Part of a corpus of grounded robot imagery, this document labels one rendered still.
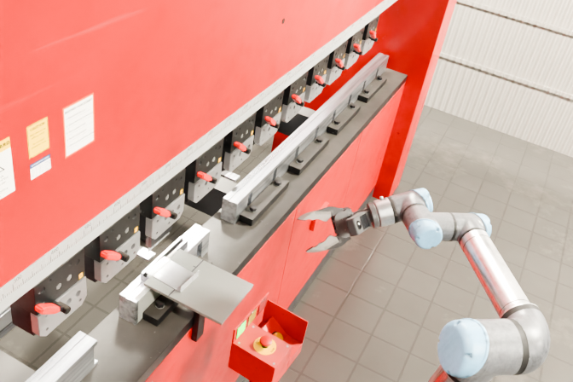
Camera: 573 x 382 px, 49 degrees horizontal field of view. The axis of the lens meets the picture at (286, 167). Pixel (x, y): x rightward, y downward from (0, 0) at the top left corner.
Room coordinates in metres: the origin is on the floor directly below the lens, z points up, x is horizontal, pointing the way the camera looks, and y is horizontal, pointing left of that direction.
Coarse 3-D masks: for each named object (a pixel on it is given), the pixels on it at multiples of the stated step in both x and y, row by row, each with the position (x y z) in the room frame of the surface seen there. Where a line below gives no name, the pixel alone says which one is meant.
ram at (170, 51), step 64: (0, 0) 0.88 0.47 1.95; (64, 0) 1.00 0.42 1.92; (128, 0) 1.16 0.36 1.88; (192, 0) 1.38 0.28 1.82; (256, 0) 1.68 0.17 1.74; (320, 0) 2.13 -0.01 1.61; (384, 0) 2.92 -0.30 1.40; (0, 64) 0.87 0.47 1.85; (64, 64) 1.00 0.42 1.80; (128, 64) 1.17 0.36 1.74; (192, 64) 1.40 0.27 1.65; (256, 64) 1.73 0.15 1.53; (0, 128) 0.86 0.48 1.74; (128, 128) 1.17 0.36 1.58; (192, 128) 1.42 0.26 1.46; (64, 192) 0.98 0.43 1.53; (128, 192) 1.17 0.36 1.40; (0, 256) 0.82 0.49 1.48; (64, 256) 0.97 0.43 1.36
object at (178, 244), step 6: (180, 240) 1.49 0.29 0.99; (186, 240) 1.49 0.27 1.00; (174, 246) 1.46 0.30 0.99; (180, 246) 1.45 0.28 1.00; (186, 246) 1.49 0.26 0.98; (162, 252) 1.41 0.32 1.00; (168, 252) 1.43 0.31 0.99; (156, 258) 1.38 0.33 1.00; (150, 264) 1.36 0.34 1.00; (144, 270) 1.33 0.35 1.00; (144, 276) 1.31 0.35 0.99
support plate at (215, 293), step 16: (176, 256) 1.41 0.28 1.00; (192, 256) 1.42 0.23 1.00; (208, 272) 1.37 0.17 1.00; (224, 272) 1.38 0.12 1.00; (160, 288) 1.27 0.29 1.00; (192, 288) 1.29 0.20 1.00; (208, 288) 1.30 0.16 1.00; (224, 288) 1.31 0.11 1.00; (240, 288) 1.33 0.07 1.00; (192, 304) 1.23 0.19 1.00; (208, 304) 1.24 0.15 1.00; (224, 304) 1.25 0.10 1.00; (224, 320) 1.20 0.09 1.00
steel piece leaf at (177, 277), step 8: (168, 264) 1.37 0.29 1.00; (176, 264) 1.37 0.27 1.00; (160, 272) 1.33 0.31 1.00; (168, 272) 1.34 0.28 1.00; (176, 272) 1.34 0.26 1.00; (184, 272) 1.35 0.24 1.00; (192, 272) 1.35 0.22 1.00; (160, 280) 1.30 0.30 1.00; (168, 280) 1.31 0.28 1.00; (176, 280) 1.31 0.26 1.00; (184, 280) 1.32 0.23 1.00; (192, 280) 1.32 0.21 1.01; (176, 288) 1.28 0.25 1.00; (184, 288) 1.28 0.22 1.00
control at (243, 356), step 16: (272, 304) 1.48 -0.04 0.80; (272, 320) 1.46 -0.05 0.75; (288, 320) 1.45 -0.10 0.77; (304, 320) 1.43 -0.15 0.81; (240, 336) 1.34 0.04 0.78; (256, 336) 1.35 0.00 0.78; (272, 336) 1.36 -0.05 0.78; (288, 336) 1.44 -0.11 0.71; (240, 352) 1.29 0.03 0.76; (256, 352) 1.29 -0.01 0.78; (288, 352) 1.32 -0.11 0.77; (240, 368) 1.29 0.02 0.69; (256, 368) 1.27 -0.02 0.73; (272, 368) 1.25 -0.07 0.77
